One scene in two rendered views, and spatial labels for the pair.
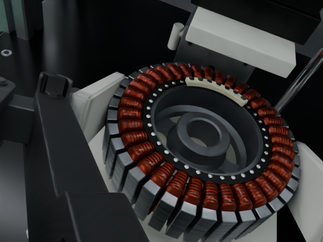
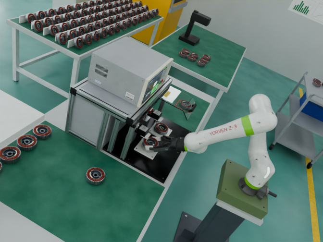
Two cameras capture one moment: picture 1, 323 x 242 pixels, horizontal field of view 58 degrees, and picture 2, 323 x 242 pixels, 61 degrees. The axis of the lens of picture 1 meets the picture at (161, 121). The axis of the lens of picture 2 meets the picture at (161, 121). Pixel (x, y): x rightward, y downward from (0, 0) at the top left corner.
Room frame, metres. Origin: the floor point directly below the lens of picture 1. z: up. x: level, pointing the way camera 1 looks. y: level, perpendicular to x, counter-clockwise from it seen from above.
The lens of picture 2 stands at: (-0.12, 1.41, 2.09)
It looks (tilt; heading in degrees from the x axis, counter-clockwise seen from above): 36 degrees down; 279
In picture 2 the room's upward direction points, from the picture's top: 22 degrees clockwise
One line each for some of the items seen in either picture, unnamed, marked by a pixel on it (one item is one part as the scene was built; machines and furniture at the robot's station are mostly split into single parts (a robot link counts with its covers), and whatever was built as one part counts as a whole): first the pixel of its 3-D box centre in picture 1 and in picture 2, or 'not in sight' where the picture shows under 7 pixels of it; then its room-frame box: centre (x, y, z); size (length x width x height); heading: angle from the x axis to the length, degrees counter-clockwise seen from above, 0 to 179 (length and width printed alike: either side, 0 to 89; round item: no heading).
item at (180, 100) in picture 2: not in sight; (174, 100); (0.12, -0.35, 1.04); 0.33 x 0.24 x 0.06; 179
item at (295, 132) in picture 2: not in sight; (308, 117); (-1.46, -2.45, 0.51); 1.01 x 0.60 x 1.01; 89
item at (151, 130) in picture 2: not in sight; (160, 131); (0.12, -0.27, 0.78); 0.15 x 0.15 x 0.01; 89
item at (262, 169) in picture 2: not in sight; (259, 171); (-0.62, -0.10, 0.99); 0.16 x 0.13 x 0.19; 108
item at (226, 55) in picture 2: not in sight; (195, 70); (0.29, -2.52, 0.37); 1.85 x 1.10 x 0.75; 89
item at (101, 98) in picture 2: not in sight; (127, 85); (0.44, -0.15, 1.09); 0.68 x 0.44 x 0.05; 89
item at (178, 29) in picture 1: (175, 38); not in sight; (0.25, 0.02, 0.80); 0.01 x 0.01 x 0.03; 89
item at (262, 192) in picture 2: not in sight; (257, 188); (-0.68, -0.09, 0.87); 0.26 x 0.15 x 0.06; 1
